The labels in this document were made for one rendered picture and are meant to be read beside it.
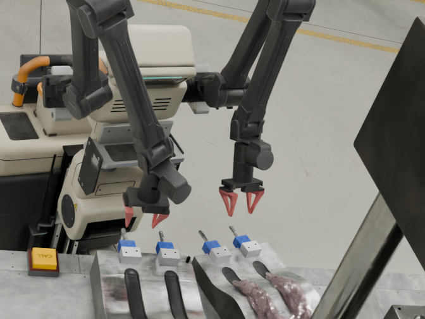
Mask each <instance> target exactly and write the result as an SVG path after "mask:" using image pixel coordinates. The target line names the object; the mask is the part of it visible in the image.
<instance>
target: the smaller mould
mask: <svg viewBox="0 0 425 319"><path fill-rule="evenodd" d="M383 319H425V306H413V305H397V304H393V305H391V307H390V309H389V310H388V312H387V314H386V315H385V317H384V318H383Z"/></svg>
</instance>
